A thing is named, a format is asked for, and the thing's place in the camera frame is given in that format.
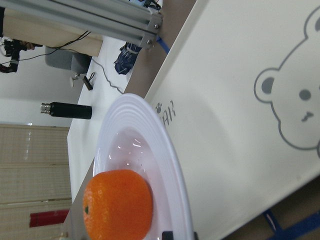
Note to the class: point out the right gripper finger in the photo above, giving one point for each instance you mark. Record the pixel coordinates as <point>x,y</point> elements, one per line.
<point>167,235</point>

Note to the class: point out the orange fruit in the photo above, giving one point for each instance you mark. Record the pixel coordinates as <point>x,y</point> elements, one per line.
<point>117,205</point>

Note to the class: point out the white ribbed plate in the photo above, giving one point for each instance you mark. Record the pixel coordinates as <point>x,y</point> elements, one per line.
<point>133,137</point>

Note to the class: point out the cream bear tray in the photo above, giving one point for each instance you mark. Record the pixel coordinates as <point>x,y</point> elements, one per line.
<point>239,94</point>

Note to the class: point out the black water bottle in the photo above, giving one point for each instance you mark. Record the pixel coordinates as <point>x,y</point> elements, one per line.
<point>66,110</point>

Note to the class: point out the folded dark blue umbrella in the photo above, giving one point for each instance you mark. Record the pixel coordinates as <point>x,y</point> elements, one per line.
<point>127,58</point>

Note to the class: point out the black clip with cord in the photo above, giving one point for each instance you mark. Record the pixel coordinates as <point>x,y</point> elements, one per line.
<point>87,81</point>

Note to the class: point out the aluminium frame post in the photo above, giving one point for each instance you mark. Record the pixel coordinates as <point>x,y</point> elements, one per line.
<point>118,19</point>

